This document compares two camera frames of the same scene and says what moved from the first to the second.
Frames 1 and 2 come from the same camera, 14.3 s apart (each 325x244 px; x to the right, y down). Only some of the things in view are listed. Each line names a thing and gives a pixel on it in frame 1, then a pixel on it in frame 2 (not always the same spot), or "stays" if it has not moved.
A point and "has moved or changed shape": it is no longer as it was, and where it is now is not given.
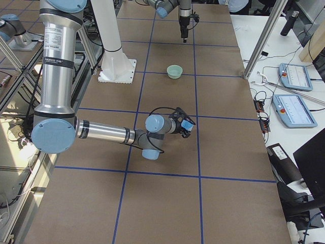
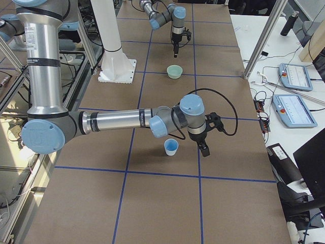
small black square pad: x=264 y=53 stays
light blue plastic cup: x=187 y=125 has moved or changed shape
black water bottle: x=289 y=23 stays
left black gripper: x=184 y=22 → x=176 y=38
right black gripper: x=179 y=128 → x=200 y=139
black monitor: x=311 y=159 stays
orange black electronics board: x=259 y=105 stays
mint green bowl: x=174 y=71 stays
